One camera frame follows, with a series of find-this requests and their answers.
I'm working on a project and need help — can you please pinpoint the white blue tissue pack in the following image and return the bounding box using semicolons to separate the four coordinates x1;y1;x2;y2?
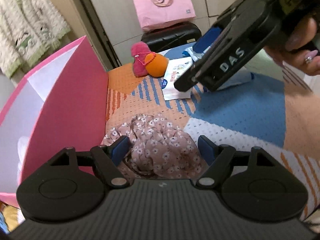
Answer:
162;44;254;101

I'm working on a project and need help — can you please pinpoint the pink floral fabric pouch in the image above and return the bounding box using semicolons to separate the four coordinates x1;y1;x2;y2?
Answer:
103;114;208;181

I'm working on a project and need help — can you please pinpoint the person's right hand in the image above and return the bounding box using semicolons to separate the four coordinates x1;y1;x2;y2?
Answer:
264;16;319;76

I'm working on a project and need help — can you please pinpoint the orange pink plush toy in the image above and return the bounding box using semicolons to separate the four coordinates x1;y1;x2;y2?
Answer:
131;41;169;77

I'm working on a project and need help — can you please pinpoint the pink paper shopping bag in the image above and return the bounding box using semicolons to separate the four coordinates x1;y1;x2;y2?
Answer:
133;0;196;32

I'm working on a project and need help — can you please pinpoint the black suitcase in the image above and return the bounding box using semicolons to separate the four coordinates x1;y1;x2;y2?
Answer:
141;22;202;53

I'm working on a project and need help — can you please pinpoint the pink storage box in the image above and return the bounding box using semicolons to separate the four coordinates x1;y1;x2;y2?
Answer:
1;37;108;206

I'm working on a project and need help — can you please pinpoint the white knitted garment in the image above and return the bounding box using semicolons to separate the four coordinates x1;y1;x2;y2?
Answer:
1;0;71;78

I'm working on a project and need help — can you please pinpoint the colourful patterned mat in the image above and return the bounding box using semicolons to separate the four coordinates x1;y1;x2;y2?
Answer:
103;51;319;218

